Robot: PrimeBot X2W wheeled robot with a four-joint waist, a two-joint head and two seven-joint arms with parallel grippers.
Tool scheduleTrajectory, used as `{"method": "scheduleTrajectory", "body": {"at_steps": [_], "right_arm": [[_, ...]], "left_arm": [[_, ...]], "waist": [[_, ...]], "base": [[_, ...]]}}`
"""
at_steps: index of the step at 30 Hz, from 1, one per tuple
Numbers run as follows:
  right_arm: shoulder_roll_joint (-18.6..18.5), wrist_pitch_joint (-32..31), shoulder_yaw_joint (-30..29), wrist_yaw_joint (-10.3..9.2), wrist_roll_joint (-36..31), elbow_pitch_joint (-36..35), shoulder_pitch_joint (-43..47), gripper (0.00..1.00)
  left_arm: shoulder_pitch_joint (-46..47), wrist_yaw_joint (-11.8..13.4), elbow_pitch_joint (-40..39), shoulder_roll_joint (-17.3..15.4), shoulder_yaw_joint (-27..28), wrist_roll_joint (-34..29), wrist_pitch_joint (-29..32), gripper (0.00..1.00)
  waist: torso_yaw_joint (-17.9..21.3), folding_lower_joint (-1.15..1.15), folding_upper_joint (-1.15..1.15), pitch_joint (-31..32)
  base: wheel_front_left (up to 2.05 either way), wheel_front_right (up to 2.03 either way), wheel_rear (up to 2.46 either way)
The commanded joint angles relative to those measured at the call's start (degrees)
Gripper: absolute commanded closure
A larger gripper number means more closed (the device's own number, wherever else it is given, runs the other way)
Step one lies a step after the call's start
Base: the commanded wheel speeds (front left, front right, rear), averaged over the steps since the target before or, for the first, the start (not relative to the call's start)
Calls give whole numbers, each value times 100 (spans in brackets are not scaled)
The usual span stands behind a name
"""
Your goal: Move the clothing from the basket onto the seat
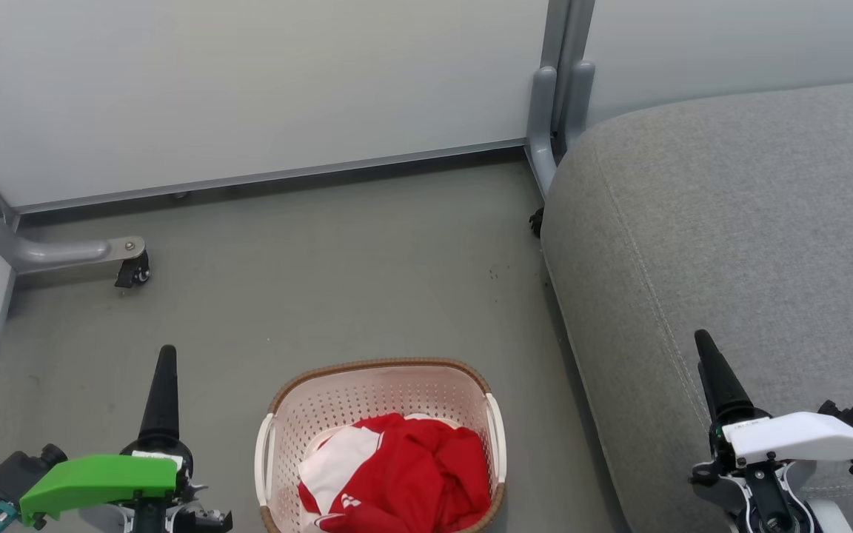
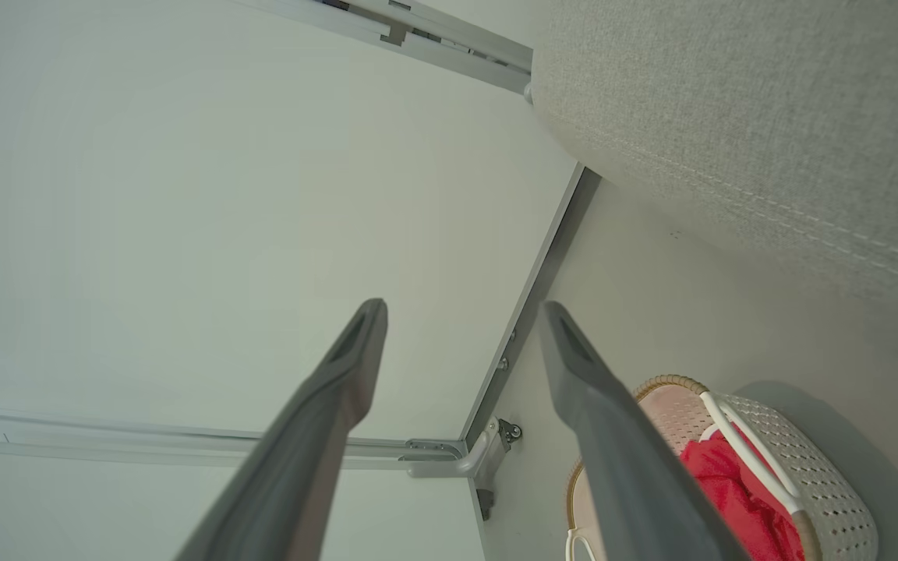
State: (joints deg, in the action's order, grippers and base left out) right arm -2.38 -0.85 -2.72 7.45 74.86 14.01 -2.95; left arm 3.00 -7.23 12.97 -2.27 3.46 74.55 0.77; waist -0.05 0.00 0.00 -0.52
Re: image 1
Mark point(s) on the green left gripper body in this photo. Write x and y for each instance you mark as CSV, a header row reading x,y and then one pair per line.
x,y
101,477

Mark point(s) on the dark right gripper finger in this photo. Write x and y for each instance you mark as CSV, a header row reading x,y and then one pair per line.
x,y
719,377

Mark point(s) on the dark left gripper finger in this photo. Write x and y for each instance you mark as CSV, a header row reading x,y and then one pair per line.
x,y
161,400

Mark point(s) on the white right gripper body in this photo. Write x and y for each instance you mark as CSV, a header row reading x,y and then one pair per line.
x,y
797,437

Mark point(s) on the red and white garment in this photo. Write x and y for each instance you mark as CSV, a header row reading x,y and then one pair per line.
x,y
426,466

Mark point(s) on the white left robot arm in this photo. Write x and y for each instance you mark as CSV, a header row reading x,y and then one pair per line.
x,y
204,520

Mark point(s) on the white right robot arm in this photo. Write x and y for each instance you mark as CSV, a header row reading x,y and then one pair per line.
x,y
767,503

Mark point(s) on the grey fabric sofa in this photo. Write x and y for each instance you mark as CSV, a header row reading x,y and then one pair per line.
x,y
730,222

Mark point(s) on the black caster wheel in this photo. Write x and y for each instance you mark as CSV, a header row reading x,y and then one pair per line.
x,y
134,272
537,222

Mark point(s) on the grey metal partition leg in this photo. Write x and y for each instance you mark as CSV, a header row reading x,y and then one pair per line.
x,y
49,253

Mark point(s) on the white perforated laundry basket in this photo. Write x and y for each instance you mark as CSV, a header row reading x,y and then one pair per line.
x,y
367,392

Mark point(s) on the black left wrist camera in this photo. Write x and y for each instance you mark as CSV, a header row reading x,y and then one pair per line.
x,y
15,474

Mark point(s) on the grey metal partition post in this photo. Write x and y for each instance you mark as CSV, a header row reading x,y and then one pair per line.
x,y
541,111

